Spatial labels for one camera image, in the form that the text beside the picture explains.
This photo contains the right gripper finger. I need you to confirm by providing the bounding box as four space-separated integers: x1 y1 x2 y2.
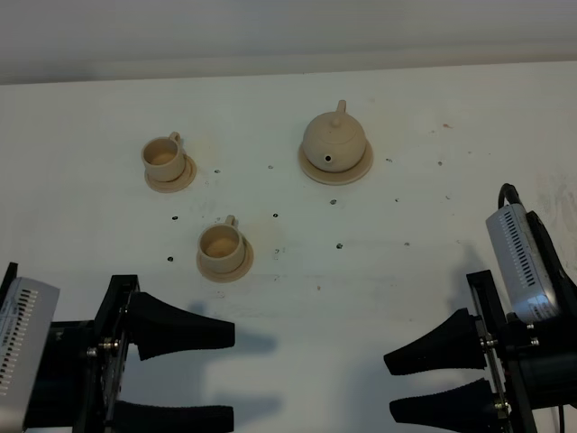
389 379 500 428
383 309 486 375

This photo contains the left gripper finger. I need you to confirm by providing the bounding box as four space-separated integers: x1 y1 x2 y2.
107 401 234 432
130 292 235 361

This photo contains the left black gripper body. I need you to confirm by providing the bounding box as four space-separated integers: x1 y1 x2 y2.
24 275 140 432

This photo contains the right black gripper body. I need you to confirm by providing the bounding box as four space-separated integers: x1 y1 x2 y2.
467 271 576 432

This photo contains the beige ceramic teapot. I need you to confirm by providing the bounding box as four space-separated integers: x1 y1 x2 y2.
301 100 367 173

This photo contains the beige teapot saucer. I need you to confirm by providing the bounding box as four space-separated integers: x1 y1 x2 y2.
298 141 374 186

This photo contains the near beige teacup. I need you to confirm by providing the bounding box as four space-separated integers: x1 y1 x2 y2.
197 215 246 281

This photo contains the beige teacup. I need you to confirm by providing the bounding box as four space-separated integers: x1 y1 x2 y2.
142 132 186 182
197 215 246 281

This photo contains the near beige cup saucer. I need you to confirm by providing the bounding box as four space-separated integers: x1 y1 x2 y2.
197 238 254 283

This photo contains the beige cup saucer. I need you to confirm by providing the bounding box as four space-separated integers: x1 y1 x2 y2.
144 156 197 193
197 238 254 283

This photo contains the far beige cup saucer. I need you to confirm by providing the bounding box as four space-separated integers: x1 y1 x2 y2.
144 156 197 193

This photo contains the far beige teacup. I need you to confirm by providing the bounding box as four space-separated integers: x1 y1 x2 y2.
142 132 186 182

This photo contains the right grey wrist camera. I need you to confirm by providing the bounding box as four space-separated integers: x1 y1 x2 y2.
486 204 560 324

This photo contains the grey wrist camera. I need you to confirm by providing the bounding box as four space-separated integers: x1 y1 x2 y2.
486 204 560 324
1 277 60 432

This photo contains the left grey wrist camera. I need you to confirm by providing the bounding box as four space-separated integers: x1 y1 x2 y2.
1 277 60 432

